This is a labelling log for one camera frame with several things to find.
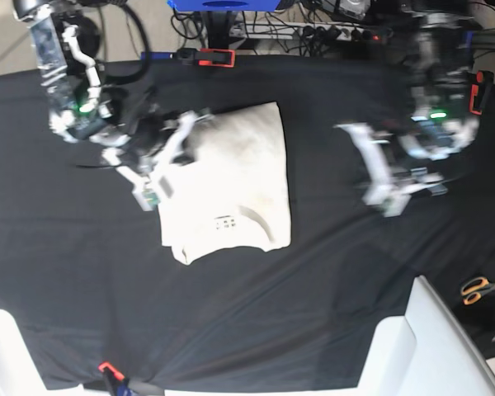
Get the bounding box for black vertical post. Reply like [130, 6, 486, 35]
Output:
[202, 12, 235, 50]

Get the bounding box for white power strip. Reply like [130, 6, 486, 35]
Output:
[229, 20, 394, 43]

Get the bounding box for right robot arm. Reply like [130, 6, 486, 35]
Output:
[12, 1, 211, 211]

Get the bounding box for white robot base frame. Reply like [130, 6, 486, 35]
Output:
[0, 276, 495, 395]

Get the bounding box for orange black top clamp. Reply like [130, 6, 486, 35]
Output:
[172, 48, 236, 68]

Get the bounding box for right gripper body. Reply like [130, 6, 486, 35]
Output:
[110, 109, 180, 211]

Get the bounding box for orange black clamp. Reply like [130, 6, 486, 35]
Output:
[469, 70, 494, 116]
[172, 48, 236, 68]

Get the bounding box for orange clamp bottom edge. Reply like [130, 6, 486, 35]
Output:
[98, 361, 125, 382]

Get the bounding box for blue box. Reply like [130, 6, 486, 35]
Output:
[167, 0, 281, 12]

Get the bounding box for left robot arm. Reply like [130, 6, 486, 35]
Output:
[338, 1, 484, 217]

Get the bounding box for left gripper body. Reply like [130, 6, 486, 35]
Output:
[363, 125, 433, 217]

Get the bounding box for orange handled scissors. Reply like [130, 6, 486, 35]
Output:
[460, 276, 495, 305]

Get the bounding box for white T-shirt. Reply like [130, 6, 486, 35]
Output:
[158, 102, 291, 266]

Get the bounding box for black table cloth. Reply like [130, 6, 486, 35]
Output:
[0, 56, 495, 392]

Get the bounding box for orange black right clamp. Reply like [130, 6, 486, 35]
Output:
[469, 70, 494, 116]

